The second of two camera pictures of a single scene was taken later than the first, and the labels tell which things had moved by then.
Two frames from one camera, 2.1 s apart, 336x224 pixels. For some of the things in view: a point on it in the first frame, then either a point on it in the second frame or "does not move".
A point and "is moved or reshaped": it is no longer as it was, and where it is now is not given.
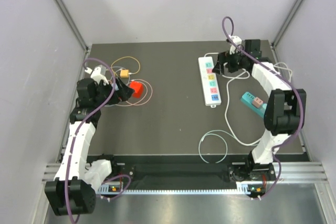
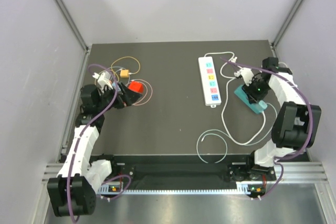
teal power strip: x=247 y=99 is moved or reshaped
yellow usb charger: x=124 y=73 does not move
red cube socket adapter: x=138 y=88 does not move
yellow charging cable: x=129 y=73 does not move
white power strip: x=210 y=86 does not move
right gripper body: x=235 y=62 -> x=258 y=89
